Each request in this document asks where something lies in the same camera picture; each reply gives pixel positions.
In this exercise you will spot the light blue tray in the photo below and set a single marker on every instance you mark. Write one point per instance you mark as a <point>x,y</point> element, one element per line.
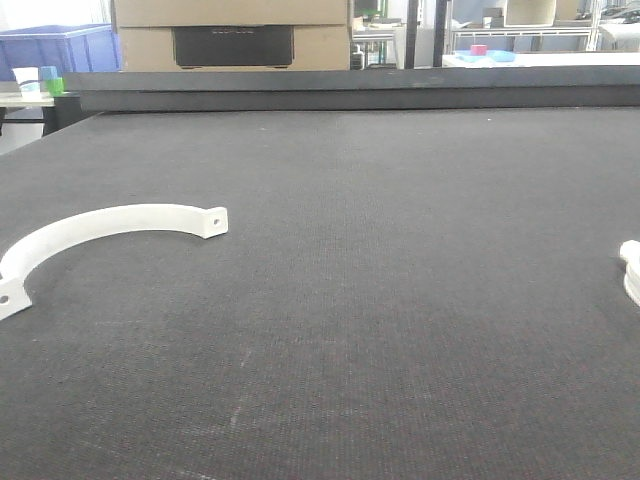
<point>499,56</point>

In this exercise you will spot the aluminium frame shelf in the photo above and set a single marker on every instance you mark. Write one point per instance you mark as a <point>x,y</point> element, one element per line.
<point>553,25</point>

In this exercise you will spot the large cardboard box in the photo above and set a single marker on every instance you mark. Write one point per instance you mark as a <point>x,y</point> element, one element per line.
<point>165,36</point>

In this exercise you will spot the white paper cup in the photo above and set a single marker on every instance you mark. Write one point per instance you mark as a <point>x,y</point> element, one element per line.
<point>28,80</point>

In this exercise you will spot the light blue cup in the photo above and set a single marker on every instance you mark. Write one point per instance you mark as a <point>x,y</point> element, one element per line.
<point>48,73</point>

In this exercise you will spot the blue plastic crate background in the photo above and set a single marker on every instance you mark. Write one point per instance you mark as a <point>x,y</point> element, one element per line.
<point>79,48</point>

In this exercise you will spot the green plastic cup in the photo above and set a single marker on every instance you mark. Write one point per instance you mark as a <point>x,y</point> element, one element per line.
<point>55,87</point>

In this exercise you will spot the white PVC pipe fitting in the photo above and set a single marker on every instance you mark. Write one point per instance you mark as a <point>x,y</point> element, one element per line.
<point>629,253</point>

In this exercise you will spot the white curved pipe clamp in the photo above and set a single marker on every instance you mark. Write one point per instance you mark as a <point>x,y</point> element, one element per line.
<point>37,247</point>

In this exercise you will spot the pink cube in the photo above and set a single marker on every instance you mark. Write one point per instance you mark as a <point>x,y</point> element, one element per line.
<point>478,50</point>

